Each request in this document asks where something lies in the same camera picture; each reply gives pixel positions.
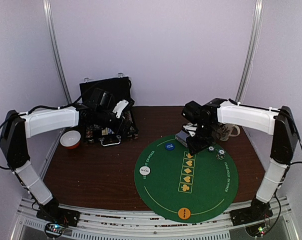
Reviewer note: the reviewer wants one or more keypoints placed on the circuit board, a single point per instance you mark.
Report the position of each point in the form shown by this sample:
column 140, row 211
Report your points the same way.
column 54, row 230
column 257, row 230

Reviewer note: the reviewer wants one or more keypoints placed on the left aluminium frame post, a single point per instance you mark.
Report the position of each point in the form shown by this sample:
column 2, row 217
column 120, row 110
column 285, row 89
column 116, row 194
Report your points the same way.
column 55, row 49

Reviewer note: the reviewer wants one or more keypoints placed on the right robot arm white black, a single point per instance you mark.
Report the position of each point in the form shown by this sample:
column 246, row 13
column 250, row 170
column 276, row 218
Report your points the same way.
column 278, row 124

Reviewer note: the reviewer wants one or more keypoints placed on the round green poker mat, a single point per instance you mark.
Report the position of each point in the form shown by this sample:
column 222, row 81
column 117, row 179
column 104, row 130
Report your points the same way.
column 202, row 183

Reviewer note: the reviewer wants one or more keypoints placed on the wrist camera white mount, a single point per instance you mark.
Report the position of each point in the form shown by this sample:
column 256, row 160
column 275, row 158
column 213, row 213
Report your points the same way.
column 190, row 129
column 119, row 107

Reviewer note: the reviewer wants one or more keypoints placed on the white orange bowl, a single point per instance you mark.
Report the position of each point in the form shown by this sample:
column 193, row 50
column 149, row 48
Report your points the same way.
column 70, row 140

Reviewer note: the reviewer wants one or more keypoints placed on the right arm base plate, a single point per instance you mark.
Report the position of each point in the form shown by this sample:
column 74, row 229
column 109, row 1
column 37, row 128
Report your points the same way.
column 248, row 215

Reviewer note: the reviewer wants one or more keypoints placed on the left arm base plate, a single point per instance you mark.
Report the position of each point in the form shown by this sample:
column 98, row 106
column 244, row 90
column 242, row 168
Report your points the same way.
column 65, row 217

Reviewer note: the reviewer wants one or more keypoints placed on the deck of cards clear box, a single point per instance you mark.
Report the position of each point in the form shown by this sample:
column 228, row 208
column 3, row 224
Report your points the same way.
column 181, row 137

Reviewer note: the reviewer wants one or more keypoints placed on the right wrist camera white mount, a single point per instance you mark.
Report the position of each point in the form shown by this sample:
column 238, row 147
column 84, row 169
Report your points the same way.
column 190, row 129

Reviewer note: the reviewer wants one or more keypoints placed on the white dealer button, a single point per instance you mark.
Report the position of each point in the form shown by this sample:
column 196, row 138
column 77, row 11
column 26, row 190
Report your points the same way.
column 144, row 170

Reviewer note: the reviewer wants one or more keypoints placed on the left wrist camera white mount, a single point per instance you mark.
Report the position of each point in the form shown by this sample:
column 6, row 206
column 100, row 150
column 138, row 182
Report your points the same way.
column 119, row 107

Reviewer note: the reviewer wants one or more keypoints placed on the blue texas holdem card deck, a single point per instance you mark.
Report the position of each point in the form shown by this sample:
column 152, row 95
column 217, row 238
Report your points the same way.
column 107, row 131

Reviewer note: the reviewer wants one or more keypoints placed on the right circuit board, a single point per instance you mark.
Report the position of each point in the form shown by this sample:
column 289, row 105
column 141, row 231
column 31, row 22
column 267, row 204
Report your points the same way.
column 257, row 230

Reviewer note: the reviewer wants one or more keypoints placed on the left circuit board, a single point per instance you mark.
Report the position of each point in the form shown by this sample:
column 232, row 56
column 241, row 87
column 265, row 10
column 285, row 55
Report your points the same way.
column 54, row 230

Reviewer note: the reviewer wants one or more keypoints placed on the blue small blind button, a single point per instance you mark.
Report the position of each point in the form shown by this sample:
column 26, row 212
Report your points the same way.
column 169, row 146

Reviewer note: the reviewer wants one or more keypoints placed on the chip row in case left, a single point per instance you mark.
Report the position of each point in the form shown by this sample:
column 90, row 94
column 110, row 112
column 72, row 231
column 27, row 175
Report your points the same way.
column 89, row 131

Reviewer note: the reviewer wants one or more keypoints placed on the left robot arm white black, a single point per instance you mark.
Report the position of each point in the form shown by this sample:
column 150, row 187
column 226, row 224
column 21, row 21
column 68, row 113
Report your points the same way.
column 18, row 129

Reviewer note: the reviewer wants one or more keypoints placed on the orange big blind button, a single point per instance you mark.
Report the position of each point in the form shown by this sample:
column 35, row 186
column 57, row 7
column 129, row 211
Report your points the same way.
column 184, row 213

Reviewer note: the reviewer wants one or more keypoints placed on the aluminium frame post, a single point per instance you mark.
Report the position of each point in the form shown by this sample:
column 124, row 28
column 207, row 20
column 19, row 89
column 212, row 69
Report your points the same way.
column 251, row 50
column 55, row 49

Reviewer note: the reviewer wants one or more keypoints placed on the right aluminium frame post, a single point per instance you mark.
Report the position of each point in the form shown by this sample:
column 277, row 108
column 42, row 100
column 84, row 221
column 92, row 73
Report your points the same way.
column 251, row 50

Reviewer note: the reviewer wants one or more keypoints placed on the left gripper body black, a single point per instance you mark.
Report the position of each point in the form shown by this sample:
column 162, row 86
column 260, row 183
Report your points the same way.
column 116, row 128

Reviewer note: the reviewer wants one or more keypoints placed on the white patterned mug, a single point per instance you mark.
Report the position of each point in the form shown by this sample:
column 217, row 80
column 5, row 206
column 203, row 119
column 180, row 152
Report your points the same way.
column 226, row 131

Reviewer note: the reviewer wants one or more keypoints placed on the black poker chip case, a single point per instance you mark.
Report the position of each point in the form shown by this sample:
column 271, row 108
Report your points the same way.
column 100, row 97

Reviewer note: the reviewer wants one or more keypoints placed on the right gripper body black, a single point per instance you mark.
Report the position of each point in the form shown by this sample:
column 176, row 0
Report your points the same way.
column 197, row 144

